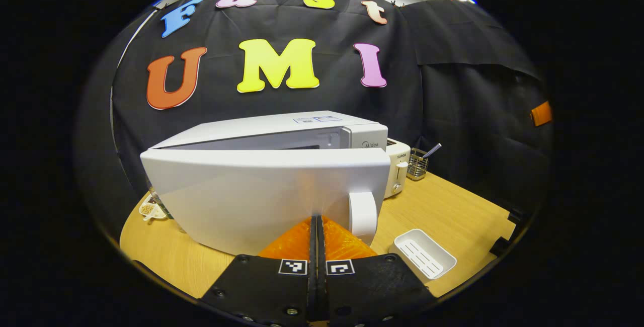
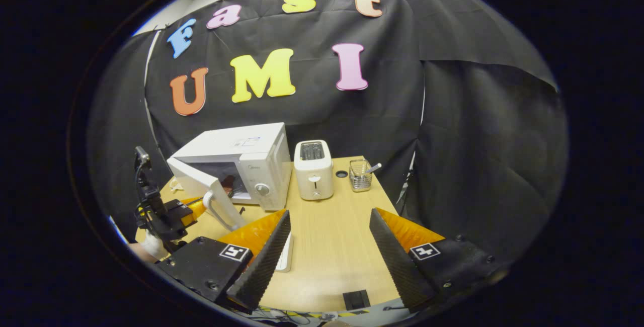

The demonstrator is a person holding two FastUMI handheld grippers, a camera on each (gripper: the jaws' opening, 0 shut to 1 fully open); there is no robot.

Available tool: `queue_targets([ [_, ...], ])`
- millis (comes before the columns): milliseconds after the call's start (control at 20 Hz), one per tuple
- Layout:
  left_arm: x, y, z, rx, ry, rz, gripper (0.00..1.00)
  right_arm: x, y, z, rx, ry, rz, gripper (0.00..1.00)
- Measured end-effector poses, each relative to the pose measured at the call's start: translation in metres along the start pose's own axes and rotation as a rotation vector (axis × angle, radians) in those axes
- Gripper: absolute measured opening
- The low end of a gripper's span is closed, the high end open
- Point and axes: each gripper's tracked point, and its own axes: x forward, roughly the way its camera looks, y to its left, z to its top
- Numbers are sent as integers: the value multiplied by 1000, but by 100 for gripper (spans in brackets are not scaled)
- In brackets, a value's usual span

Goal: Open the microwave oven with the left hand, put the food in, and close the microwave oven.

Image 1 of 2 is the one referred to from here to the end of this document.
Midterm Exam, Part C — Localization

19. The orange tag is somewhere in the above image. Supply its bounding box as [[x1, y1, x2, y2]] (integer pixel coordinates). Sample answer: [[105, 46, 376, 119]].
[[531, 101, 553, 127]]

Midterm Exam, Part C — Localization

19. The metal wire utensil holder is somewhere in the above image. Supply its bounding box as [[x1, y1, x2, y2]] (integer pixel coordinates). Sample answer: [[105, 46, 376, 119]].
[[407, 148, 429, 181]]

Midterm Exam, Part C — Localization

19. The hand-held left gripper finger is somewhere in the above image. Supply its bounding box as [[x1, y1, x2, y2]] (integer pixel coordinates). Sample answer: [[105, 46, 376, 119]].
[[200, 215, 317, 326], [317, 215, 436, 326]]

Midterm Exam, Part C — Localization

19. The white toaster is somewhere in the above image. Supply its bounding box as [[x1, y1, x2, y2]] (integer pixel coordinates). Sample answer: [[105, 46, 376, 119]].
[[383, 138, 411, 199]]

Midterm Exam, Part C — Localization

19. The white sectioned plate with beans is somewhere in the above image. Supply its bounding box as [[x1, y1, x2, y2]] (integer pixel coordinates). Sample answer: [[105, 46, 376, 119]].
[[138, 195, 168, 222]]

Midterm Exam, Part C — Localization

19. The white rectangular tray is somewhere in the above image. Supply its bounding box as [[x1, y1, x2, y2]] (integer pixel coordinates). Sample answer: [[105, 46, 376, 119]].
[[388, 228, 457, 280]]

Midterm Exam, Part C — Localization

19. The white microwave oven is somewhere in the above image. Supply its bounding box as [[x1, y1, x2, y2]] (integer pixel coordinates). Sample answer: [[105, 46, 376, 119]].
[[140, 111, 391, 256]]

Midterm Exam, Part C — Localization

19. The black backdrop cloth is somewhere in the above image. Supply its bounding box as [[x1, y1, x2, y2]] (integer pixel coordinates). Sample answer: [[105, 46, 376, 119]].
[[75, 0, 554, 247]]

